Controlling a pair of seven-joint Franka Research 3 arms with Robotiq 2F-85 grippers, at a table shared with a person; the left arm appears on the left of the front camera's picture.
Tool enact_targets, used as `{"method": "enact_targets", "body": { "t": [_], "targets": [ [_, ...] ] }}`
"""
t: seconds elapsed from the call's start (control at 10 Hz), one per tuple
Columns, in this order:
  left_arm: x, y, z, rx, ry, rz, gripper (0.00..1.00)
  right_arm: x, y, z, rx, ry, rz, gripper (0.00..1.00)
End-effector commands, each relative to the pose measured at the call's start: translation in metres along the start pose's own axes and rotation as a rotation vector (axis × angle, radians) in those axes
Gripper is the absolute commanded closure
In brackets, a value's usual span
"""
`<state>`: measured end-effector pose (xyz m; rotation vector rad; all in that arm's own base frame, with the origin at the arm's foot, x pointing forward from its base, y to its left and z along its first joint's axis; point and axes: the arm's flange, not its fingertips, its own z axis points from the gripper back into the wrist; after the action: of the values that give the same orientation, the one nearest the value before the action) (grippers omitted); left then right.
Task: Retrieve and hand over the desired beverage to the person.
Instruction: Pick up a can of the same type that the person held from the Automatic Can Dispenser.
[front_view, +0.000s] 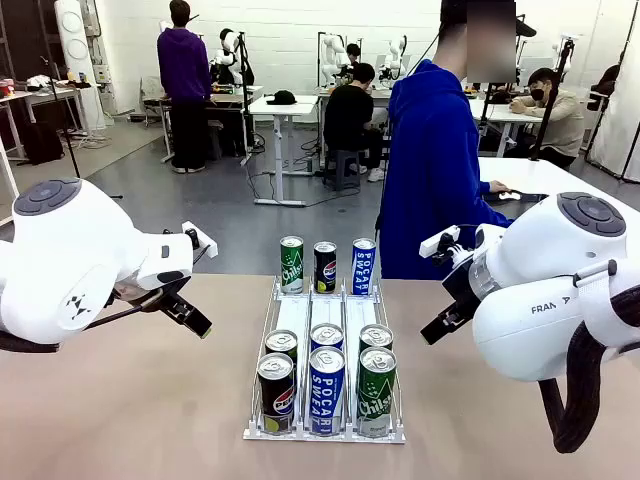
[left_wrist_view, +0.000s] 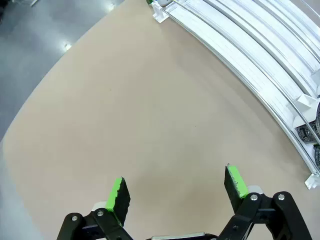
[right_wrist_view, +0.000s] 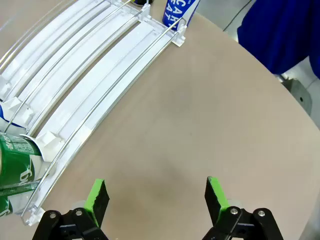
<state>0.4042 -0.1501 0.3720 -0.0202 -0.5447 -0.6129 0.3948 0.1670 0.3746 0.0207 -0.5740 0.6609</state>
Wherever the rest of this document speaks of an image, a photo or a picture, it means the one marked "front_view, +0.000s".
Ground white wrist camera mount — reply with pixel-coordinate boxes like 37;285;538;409
418;224;474;266
180;221;220;265

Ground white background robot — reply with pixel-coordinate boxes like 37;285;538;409
213;28;242;85
552;33;576;69
319;32;351;87
382;35;410;81

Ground large white table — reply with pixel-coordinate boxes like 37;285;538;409
477;157;640;236

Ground grey stool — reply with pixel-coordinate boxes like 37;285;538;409
323;148;362;192

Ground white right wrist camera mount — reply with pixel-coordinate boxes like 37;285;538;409
418;224;474;266

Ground seated person in black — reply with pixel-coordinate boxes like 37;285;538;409
323;62;390;184

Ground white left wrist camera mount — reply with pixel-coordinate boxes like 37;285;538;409
180;221;220;265

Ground green can second row left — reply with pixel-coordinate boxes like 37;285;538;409
264;329;299;371

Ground black box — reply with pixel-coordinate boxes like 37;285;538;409
23;122;65;166

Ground green Chilsung cider can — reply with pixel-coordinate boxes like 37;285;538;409
357;346;398;440
358;323;394;354
279;235;305;295

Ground white standing desk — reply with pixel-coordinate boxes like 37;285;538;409
248;94;320;207

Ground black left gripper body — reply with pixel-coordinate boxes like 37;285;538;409
113;277;174;314

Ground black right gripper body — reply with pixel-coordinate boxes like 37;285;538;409
442;262;484;311

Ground person in blue hoodie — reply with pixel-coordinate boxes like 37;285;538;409
375;0;519;280

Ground tall white air conditioner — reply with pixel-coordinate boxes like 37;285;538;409
53;0;107;131

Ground clear can dispenser rack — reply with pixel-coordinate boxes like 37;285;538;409
243;274;407;445

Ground blue sleeved right forearm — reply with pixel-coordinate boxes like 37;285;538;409
477;197;516;229

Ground cluttered white desk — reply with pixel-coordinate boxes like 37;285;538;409
0;82;86;166

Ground white curtain panel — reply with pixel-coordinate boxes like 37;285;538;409
584;49;640;184

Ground blue Pocari Sweat can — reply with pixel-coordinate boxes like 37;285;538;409
309;323;345;354
308;345;347;437
351;238;377;296

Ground black serving tray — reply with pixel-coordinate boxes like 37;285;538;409
483;191;550;204

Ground black right arm cable sleeve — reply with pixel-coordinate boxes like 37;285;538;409
537;287;640;455

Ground person in purple hoodie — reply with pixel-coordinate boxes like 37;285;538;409
157;0;214;175

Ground masked person in beige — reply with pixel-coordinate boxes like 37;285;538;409
509;67;586;169

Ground black tripod stand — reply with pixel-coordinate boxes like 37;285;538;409
238;30;256;167
530;38;575;162
38;54;125;201

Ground black Pepsi can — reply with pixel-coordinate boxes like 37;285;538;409
256;352;297;435
313;241;338;295

